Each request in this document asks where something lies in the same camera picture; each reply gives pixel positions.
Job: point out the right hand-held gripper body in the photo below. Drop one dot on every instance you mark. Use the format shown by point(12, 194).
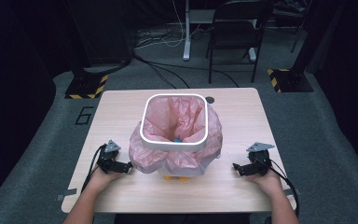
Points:
point(261, 161)

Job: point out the person's left hand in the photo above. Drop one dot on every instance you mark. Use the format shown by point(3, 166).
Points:
point(99, 182)

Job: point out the person's right hand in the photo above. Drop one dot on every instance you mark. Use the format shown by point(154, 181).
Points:
point(270, 183)

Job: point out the black folding chair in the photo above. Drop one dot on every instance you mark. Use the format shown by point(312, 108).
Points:
point(236, 34)

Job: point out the pink plastic trash bag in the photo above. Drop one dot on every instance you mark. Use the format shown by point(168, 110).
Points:
point(146, 155)

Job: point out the small blue item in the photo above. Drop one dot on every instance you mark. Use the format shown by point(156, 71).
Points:
point(177, 140)

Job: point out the person's dark clothing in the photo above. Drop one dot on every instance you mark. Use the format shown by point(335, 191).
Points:
point(180, 218)

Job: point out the black striped stand base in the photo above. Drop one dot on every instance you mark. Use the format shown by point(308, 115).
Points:
point(85, 88)
point(287, 81)

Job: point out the white desk frame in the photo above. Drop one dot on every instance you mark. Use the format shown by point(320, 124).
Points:
point(186, 37)

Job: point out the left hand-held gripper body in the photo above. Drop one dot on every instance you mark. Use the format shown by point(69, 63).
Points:
point(108, 158)

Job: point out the black round table grommet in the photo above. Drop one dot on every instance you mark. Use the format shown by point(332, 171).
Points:
point(209, 100)

